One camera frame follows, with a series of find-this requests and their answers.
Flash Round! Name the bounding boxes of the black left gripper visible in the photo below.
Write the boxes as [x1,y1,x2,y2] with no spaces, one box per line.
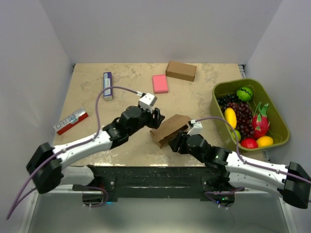
[128,104,165,136]

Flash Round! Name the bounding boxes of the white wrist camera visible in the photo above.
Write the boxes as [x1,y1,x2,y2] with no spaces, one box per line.
[187,119,203,136]
[138,93,157,113]

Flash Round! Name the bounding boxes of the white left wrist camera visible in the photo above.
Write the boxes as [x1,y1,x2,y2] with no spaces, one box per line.
[138,93,157,113]

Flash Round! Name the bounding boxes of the olive green plastic bin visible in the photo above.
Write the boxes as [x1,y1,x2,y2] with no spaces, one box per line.
[209,79,290,153]

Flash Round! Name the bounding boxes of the green toy lime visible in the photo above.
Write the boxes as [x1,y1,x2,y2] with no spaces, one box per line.
[231,130,242,142]

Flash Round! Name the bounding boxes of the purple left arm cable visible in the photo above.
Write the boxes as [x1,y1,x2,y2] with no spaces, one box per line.
[6,86,144,220]

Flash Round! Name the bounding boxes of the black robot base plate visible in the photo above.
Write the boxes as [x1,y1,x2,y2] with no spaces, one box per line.
[73,166,240,207]

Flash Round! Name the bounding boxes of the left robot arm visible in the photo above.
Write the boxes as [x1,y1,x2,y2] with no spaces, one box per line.
[26,106,165,194]

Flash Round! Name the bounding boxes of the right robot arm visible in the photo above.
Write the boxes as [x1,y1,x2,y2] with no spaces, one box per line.
[169,132,311,209]

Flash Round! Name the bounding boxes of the closed brown cardboard box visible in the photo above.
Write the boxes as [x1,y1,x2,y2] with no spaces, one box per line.
[166,61,197,82]

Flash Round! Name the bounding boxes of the red purple toy grapes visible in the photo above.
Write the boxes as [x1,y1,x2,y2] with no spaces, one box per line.
[223,101,254,140]

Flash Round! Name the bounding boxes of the dark blue toy grapes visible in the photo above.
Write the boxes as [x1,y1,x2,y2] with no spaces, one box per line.
[217,94,240,107]

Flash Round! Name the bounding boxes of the green toy melon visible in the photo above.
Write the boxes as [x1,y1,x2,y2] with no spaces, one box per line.
[236,86,253,101]

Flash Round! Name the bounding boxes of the pink sticky note pad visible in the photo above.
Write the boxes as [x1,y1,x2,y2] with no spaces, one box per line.
[152,74,169,94]

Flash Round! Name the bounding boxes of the red white toothpaste box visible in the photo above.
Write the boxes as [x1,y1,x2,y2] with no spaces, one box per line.
[53,107,88,135]

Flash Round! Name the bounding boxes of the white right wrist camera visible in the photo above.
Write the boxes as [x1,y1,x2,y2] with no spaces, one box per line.
[187,119,203,136]

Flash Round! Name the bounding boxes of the pink toy dragon fruit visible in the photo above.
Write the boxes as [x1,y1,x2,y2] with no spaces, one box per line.
[251,102,270,139]

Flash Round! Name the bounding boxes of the red toy apple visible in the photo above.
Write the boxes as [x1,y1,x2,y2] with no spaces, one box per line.
[240,138,258,149]

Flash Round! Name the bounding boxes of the orange yellow toy fruit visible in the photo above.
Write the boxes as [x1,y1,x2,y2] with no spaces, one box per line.
[256,136,274,148]

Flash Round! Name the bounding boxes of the purple toothpaste box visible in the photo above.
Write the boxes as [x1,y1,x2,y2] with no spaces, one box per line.
[103,72,113,100]

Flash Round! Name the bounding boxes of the brown cardboard box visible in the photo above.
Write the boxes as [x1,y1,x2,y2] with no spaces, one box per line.
[166,61,197,82]
[150,114,191,149]

